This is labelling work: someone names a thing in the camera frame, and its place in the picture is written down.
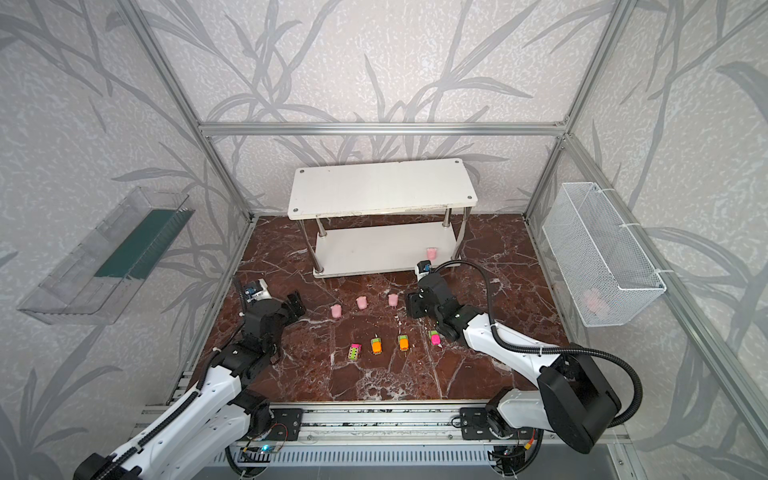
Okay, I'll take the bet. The pink item in basket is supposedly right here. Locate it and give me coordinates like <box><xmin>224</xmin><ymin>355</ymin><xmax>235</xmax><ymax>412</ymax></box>
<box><xmin>583</xmin><ymin>288</ymin><xmax>610</xmax><ymax>318</ymax></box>

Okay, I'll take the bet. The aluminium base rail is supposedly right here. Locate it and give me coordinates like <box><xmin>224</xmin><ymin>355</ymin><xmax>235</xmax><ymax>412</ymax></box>
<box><xmin>237</xmin><ymin>400</ymin><xmax>535</xmax><ymax>451</ymax></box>

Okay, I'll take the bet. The orange toy car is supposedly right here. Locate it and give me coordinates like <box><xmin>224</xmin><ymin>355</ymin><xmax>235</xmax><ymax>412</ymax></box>
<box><xmin>397</xmin><ymin>334</ymin><xmax>410</xmax><ymax>352</ymax></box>
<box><xmin>370</xmin><ymin>337</ymin><xmax>383</xmax><ymax>355</ymax></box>

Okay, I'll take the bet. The white two-tier shelf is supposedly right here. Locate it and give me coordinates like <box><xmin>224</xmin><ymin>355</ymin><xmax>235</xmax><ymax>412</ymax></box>
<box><xmin>288</xmin><ymin>158</ymin><xmax>478</xmax><ymax>278</ymax></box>

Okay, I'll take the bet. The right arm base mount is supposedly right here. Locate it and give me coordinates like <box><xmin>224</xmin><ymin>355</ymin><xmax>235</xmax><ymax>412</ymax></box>
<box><xmin>458</xmin><ymin>407</ymin><xmax>534</xmax><ymax>442</ymax></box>

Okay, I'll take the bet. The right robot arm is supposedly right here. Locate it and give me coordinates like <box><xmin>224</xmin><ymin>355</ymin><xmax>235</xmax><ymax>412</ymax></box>
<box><xmin>406</xmin><ymin>273</ymin><xmax>621</xmax><ymax>454</ymax></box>

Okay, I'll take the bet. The clear plastic wall bin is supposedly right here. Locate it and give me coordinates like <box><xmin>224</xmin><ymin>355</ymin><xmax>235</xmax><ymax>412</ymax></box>
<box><xmin>18</xmin><ymin>187</ymin><xmax>194</xmax><ymax>325</ymax></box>

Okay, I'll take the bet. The white wire mesh basket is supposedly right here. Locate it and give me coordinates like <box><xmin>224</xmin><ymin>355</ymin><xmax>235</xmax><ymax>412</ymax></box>
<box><xmin>542</xmin><ymin>182</ymin><xmax>666</xmax><ymax>327</ymax></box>

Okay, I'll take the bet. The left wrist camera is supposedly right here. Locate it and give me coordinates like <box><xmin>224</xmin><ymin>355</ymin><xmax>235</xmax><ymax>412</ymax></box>
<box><xmin>243</xmin><ymin>279</ymin><xmax>272</xmax><ymax>303</ymax></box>

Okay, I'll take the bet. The orange toy car right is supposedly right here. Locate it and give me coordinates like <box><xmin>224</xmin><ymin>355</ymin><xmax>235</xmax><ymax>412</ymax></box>
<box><xmin>397</xmin><ymin>334</ymin><xmax>410</xmax><ymax>352</ymax></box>

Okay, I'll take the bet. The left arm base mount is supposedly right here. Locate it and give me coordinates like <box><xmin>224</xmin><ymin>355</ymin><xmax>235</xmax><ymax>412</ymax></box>
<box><xmin>255</xmin><ymin>408</ymin><xmax>304</xmax><ymax>442</ymax></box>

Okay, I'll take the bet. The orange toy car left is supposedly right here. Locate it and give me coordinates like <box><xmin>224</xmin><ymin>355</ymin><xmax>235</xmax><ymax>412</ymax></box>
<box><xmin>370</xmin><ymin>337</ymin><xmax>383</xmax><ymax>355</ymax></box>

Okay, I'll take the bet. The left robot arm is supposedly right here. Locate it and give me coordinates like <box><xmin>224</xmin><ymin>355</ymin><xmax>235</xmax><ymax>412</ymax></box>
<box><xmin>73</xmin><ymin>290</ymin><xmax>306</xmax><ymax>479</ymax></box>

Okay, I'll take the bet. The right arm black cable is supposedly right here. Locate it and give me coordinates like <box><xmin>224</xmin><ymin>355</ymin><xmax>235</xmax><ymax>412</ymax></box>
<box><xmin>433</xmin><ymin>259</ymin><xmax>644</xmax><ymax>428</ymax></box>

